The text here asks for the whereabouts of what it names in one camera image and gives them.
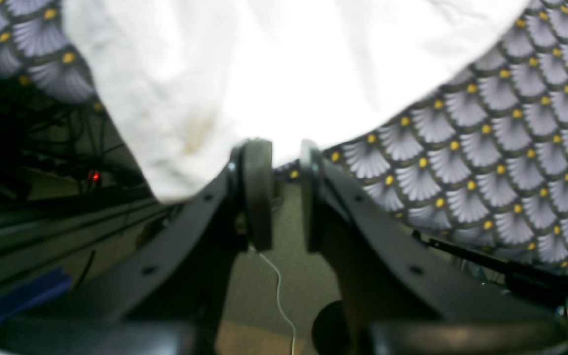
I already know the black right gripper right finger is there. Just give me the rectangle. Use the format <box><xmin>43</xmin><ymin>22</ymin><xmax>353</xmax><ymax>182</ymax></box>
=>
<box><xmin>299</xmin><ymin>140</ymin><xmax>568</xmax><ymax>355</ymax></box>

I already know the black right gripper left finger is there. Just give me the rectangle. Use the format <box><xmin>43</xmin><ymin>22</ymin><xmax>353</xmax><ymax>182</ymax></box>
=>
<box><xmin>0</xmin><ymin>139</ymin><xmax>273</xmax><ymax>355</ymax></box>

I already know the white T-shirt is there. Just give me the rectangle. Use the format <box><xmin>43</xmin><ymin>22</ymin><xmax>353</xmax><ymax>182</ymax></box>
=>
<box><xmin>62</xmin><ymin>0</ymin><xmax>529</xmax><ymax>204</ymax></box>

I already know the black round stand base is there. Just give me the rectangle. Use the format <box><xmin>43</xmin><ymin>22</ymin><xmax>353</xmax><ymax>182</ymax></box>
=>
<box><xmin>311</xmin><ymin>300</ymin><xmax>350</xmax><ymax>355</ymax></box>

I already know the patterned fan-print table cloth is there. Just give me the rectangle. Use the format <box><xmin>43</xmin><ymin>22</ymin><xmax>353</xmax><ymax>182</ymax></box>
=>
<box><xmin>0</xmin><ymin>0</ymin><xmax>568</xmax><ymax>276</ymax></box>

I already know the white cable on floor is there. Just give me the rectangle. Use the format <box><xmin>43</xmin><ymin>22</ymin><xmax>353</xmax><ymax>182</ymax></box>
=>
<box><xmin>257</xmin><ymin>250</ymin><xmax>297</xmax><ymax>355</ymax></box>

